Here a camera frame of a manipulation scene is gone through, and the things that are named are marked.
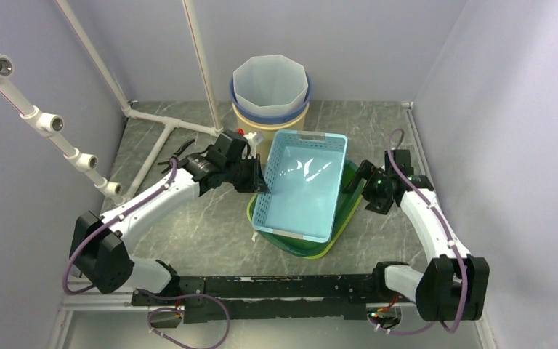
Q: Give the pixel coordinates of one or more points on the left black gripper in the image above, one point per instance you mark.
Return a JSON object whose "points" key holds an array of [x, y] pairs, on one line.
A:
{"points": [[256, 182]]}

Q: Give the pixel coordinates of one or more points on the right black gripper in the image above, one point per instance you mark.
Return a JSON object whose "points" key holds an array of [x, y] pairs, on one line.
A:
{"points": [[375, 204]]}

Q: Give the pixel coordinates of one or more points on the lime green tub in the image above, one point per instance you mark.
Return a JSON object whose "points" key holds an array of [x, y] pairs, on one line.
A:
{"points": [[341, 226]]}

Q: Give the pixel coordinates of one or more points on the light blue perforated basket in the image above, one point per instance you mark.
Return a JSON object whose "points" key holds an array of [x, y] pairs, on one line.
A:
{"points": [[303, 173]]}

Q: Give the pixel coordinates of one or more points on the teal transparent tub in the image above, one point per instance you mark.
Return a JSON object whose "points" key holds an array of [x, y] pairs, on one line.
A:
{"points": [[351, 192]]}

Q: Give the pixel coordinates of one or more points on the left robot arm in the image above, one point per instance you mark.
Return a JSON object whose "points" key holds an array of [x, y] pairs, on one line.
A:
{"points": [[102, 245]]}

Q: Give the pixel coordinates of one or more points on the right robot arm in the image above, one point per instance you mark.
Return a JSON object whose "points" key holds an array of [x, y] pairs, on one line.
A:
{"points": [[453, 287]]}

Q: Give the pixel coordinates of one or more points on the beige bucket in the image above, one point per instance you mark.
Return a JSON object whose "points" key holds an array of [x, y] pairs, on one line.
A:
{"points": [[268, 130]]}

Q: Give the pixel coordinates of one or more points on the blue bucket rim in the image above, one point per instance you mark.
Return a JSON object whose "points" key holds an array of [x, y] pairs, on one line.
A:
{"points": [[273, 115]]}

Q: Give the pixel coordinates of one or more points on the translucent white bucket liner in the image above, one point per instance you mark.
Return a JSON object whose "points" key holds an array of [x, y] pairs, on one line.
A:
{"points": [[269, 80]]}

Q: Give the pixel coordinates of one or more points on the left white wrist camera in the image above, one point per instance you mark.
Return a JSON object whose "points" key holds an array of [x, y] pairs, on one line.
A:
{"points": [[253, 141]]}

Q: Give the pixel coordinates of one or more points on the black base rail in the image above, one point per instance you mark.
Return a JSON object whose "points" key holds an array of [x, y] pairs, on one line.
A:
{"points": [[213, 298]]}

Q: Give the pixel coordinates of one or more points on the white PVC pipe frame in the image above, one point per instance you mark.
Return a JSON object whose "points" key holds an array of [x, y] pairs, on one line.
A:
{"points": [[54, 73]]}

